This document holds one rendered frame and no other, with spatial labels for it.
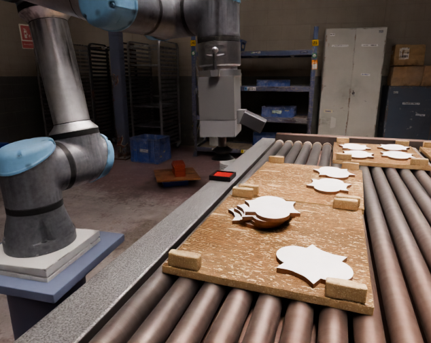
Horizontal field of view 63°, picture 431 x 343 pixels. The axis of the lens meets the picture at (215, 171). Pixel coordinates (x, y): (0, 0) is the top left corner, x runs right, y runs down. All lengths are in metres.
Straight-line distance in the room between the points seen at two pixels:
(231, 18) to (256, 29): 5.48
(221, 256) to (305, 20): 5.55
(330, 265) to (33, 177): 0.60
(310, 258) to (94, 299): 0.37
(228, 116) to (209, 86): 0.06
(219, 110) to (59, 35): 0.46
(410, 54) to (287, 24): 1.84
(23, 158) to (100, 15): 0.36
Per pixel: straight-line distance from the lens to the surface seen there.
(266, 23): 6.10
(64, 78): 0.90
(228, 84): 0.60
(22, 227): 0.84
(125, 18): 0.57
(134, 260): 0.72
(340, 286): 0.58
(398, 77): 5.74
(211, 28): 0.62
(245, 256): 0.68
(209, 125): 0.62
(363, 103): 5.53
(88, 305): 0.62
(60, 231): 0.84
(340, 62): 5.48
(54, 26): 0.93
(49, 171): 0.82
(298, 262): 0.65
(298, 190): 1.06
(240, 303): 0.59
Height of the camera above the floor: 1.26
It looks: 15 degrees down
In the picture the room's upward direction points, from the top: straight up
